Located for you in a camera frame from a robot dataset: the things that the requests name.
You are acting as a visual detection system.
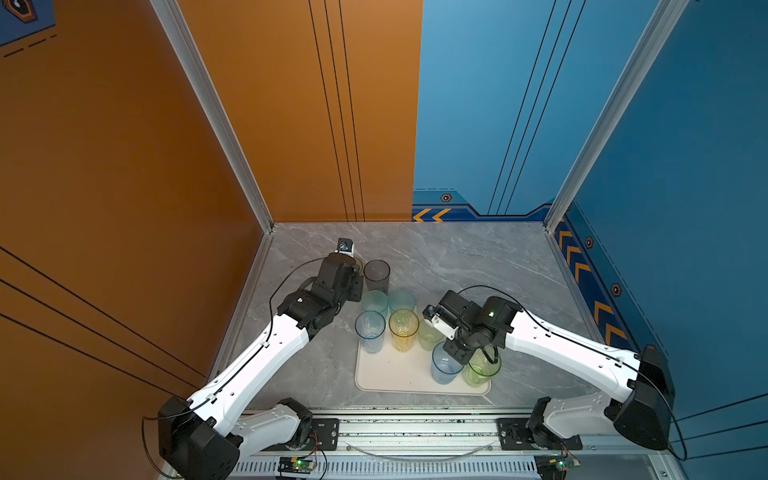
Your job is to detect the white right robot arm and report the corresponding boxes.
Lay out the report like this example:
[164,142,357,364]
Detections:
[423,290,676,451]

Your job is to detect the right circuit board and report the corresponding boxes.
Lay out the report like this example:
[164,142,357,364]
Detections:
[535,456,580,480]

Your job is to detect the grey smoked cup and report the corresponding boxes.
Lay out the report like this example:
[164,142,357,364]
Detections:
[363,259,391,294]

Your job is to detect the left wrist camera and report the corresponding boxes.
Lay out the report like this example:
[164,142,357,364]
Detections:
[336,238,354,257]

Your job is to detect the light blue cup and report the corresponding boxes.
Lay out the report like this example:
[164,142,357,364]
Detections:
[430,342,464,385]
[354,311,386,354]

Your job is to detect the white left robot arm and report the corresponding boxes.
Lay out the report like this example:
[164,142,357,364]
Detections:
[153,238,363,479]

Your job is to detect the left green circuit board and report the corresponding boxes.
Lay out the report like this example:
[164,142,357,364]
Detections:
[276,456,318,479]

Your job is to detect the left aluminium corner post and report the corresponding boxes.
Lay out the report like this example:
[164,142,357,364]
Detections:
[150,0,274,234]

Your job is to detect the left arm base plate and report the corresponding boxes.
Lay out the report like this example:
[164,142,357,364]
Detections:
[268,418,340,452]

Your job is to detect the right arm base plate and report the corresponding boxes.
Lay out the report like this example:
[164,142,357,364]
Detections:
[496,418,583,451]

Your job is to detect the teal textured cup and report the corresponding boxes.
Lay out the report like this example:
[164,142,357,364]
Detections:
[361,290,389,319]
[388,289,417,313]

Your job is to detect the aluminium corner post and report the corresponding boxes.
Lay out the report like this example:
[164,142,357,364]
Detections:
[543,0,689,234]
[150,0,274,234]

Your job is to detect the light green cup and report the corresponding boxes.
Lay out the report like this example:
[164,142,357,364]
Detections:
[417,320,445,351]

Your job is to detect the right aluminium corner post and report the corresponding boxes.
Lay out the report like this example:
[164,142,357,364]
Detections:
[543,0,689,234]

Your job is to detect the yellow tinted cup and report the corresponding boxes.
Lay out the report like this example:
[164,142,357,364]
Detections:
[388,309,419,352]

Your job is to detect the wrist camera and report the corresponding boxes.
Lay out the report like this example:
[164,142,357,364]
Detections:
[336,238,354,257]
[423,305,456,340]

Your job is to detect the teal textured cup front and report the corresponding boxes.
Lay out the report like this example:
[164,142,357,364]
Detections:
[388,289,417,313]

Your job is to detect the green tinted cup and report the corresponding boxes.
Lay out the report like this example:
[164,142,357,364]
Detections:
[462,345,502,388]

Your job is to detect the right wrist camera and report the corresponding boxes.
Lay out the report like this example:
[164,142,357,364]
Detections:
[423,305,456,340]

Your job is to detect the aluminium front rail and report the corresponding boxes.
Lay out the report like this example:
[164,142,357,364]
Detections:
[225,409,686,479]

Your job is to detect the cream rectangular tray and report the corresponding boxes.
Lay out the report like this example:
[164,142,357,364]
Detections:
[355,338,492,397]

